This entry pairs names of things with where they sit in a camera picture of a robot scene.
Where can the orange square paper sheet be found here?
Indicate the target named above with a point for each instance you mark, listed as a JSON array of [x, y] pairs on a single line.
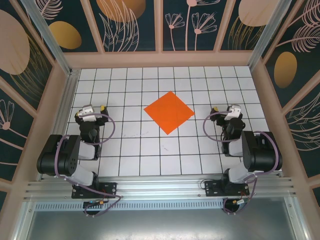
[[168, 112]]

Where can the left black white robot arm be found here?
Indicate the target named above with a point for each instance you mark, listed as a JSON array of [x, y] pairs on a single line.
[[57, 155]]

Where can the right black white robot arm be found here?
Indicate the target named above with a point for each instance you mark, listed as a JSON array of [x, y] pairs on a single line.
[[262, 152]]

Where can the grey metal sheet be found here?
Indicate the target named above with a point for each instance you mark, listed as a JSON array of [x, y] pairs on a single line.
[[160, 225]]

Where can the small black electronics board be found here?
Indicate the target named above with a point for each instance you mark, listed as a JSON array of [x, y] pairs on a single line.
[[240, 201], [93, 203]]

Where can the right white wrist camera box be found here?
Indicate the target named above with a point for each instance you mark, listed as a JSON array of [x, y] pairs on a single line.
[[233, 112]]

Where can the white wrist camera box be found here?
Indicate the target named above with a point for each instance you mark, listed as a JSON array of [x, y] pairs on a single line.
[[233, 112], [88, 112]]

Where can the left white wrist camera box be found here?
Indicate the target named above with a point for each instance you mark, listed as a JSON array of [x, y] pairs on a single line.
[[88, 112]]

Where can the aluminium side rail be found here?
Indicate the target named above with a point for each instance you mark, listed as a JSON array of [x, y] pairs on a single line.
[[67, 100]]

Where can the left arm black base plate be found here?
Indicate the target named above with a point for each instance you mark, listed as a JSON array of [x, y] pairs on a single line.
[[110, 188]]

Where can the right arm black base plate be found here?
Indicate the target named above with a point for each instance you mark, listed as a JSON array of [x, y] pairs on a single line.
[[212, 188]]

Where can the aluminium corner post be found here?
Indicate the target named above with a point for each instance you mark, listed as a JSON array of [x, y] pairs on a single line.
[[49, 35], [268, 32]]

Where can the long aluminium mounting rail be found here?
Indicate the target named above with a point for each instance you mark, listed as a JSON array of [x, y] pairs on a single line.
[[160, 187]]

